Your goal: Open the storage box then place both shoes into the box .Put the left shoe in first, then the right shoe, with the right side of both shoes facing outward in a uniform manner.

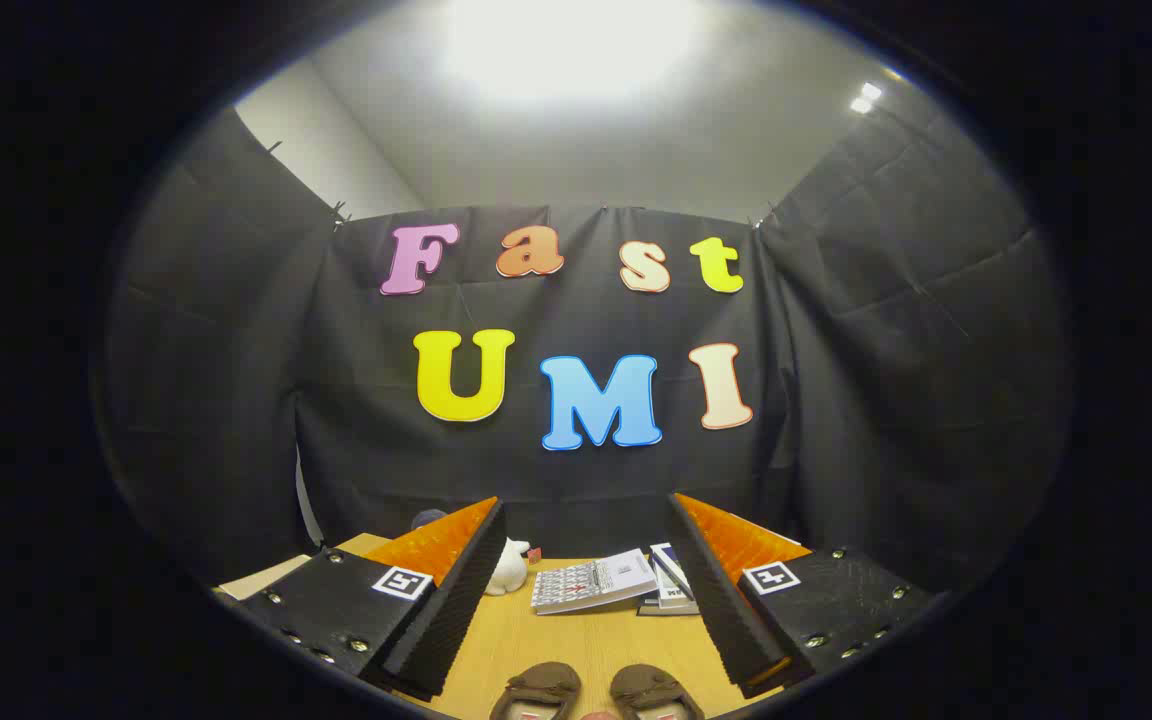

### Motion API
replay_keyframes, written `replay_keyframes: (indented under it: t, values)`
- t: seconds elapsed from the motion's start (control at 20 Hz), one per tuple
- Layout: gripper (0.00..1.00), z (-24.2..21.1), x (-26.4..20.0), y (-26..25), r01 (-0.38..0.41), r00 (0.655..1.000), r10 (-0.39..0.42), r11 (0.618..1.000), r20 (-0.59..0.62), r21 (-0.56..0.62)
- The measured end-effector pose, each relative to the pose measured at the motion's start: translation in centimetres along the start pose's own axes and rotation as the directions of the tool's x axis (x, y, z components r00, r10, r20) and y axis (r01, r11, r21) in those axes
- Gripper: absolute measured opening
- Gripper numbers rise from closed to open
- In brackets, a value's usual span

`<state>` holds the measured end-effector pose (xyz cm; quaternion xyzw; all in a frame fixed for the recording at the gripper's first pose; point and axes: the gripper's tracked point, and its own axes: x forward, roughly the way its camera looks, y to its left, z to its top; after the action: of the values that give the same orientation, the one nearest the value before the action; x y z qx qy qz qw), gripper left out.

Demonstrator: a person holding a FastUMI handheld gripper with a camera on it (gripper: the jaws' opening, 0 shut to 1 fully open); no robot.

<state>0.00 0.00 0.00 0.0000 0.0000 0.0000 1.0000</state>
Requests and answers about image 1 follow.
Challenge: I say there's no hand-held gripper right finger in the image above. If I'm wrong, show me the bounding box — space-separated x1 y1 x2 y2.
665 491 938 700

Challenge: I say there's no beige fabric storage box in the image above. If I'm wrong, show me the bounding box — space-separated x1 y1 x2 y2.
219 533 393 602

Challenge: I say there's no white book with patterned cover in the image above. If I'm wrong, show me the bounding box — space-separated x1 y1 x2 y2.
531 548 659 615

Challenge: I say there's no white plush toy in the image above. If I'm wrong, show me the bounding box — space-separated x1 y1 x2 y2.
484 538 544 597

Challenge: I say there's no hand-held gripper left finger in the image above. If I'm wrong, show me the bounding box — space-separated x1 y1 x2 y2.
236 498 508 700

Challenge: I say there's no brown fuzzy slipper shoe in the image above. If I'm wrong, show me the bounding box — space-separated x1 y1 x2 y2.
608 662 706 720
491 661 583 720

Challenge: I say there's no white book with blue cover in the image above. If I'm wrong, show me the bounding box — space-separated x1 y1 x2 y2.
649 543 694 593

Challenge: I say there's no large ceiling light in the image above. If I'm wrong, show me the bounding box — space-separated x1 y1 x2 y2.
434 0 709 103

